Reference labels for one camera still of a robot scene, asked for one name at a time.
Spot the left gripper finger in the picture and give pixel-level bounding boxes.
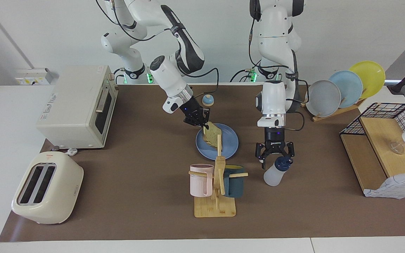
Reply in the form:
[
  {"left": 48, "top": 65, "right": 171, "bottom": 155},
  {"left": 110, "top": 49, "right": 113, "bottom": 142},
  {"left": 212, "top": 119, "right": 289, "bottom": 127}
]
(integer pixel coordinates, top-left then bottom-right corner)
[
  {"left": 255, "top": 142, "right": 269, "bottom": 170},
  {"left": 283, "top": 142, "right": 295, "bottom": 165}
]

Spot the slice of toast bread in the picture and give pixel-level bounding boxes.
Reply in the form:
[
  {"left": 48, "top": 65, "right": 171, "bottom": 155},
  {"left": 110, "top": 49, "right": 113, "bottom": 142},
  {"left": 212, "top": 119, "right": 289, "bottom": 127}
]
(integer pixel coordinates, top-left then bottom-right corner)
[{"left": 202, "top": 122, "right": 222, "bottom": 148}]

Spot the periwinkle blue dinner plate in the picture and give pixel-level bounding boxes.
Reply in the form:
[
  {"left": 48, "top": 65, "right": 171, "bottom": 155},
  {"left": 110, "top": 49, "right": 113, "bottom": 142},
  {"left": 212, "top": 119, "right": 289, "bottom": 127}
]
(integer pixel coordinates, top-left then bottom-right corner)
[{"left": 195, "top": 123, "right": 239, "bottom": 160}]

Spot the wooden plate rack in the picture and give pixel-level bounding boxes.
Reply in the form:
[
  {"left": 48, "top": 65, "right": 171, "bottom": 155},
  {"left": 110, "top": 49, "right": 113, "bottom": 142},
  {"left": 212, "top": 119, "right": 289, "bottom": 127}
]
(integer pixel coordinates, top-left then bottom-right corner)
[{"left": 301, "top": 88, "right": 366, "bottom": 122}]

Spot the pale grey plate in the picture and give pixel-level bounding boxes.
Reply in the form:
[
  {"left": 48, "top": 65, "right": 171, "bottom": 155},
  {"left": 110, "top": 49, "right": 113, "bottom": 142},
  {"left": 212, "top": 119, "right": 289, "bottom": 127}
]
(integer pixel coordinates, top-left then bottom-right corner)
[{"left": 305, "top": 80, "right": 342, "bottom": 117}]

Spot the light blue plate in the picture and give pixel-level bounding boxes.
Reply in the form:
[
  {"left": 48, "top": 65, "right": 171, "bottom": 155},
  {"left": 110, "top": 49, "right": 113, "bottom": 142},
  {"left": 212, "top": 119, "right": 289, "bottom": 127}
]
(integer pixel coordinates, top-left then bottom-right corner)
[{"left": 328, "top": 70, "right": 364, "bottom": 108}]

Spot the yellow plate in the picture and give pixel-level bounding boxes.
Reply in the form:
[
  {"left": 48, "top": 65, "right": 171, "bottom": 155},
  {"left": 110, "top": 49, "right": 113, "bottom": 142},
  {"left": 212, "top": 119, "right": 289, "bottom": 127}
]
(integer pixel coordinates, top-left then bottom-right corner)
[{"left": 348, "top": 61, "right": 386, "bottom": 99}]

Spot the dark teal mug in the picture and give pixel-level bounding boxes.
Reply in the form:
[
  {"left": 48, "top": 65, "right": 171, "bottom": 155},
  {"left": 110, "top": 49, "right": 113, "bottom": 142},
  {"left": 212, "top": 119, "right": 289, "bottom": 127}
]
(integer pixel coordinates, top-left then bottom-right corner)
[{"left": 223, "top": 165, "right": 245, "bottom": 197}]

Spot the pink ribbed mug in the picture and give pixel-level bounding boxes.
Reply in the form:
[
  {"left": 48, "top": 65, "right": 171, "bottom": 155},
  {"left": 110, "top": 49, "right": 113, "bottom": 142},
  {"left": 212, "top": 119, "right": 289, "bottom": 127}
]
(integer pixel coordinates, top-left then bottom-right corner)
[{"left": 189, "top": 164, "right": 214, "bottom": 197}]

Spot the brown table mat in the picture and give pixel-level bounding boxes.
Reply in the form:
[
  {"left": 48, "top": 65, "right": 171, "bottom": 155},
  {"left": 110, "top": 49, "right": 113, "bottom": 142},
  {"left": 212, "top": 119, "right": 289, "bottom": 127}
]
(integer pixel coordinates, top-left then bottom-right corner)
[{"left": 0, "top": 84, "right": 405, "bottom": 242}]

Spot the wooden mug tree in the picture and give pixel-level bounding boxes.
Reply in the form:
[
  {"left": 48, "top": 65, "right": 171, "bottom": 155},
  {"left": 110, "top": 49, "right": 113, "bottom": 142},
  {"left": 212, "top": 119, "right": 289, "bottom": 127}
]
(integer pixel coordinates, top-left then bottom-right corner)
[{"left": 188, "top": 135, "right": 249, "bottom": 218}]

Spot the wooden two-tier shelf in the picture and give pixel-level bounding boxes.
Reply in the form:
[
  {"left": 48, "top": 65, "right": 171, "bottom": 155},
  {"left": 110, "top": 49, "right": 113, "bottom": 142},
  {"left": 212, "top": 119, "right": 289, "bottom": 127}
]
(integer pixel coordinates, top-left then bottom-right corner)
[{"left": 340, "top": 116, "right": 405, "bottom": 192}]

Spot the clear glass item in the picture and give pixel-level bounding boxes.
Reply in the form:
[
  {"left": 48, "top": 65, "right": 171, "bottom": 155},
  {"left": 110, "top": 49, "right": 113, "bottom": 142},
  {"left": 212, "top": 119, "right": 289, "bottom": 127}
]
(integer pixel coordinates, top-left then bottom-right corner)
[{"left": 389, "top": 141, "right": 405, "bottom": 155}]

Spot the wooden box crate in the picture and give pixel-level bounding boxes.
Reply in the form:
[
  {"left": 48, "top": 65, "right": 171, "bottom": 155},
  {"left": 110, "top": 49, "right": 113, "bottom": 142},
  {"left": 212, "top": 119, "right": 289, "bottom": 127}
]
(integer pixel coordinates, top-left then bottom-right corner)
[{"left": 364, "top": 171, "right": 405, "bottom": 200}]

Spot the white toaster oven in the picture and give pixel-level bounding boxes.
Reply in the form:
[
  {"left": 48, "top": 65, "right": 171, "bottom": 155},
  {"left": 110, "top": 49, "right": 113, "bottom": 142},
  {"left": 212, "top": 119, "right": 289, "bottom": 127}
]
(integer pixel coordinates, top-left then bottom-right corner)
[{"left": 36, "top": 65, "right": 118, "bottom": 149}]

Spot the cream two-slot toaster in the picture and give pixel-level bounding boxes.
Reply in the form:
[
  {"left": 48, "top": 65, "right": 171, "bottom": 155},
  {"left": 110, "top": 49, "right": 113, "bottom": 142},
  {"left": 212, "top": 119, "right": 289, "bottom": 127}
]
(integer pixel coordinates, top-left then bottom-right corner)
[{"left": 12, "top": 152, "right": 84, "bottom": 225}]

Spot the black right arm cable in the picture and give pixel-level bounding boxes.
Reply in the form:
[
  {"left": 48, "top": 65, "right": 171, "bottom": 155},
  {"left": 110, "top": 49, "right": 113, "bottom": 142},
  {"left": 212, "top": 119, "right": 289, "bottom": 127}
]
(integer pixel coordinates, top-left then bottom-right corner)
[{"left": 95, "top": 0, "right": 220, "bottom": 99}]

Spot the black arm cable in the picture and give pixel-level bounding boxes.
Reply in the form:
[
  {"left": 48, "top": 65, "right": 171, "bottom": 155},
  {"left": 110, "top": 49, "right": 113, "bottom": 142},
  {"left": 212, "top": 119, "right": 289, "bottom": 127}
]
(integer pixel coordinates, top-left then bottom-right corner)
[
  {"left": 95, "top": 0, "right": 220, "bottom": 99},
  {"left": 247, "top": 0, "right": 310, "bottom": 132}
]

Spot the black base cable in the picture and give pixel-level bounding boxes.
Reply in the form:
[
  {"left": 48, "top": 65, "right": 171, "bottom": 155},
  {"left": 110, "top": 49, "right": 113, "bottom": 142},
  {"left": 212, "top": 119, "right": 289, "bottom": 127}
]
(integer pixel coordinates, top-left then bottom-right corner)
[
  {"left": 230, "top": 58, "right": 259, "bottom": 83},
  {"left": 113, "top": 67, "right": 126, "bottom": 85}
]

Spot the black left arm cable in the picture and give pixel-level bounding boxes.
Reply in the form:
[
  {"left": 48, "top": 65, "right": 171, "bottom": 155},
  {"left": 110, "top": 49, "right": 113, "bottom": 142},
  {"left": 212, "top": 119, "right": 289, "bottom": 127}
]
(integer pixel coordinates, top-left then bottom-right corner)
[{"left": 247, "top": 0, "right": 310, "bottom": 132}]

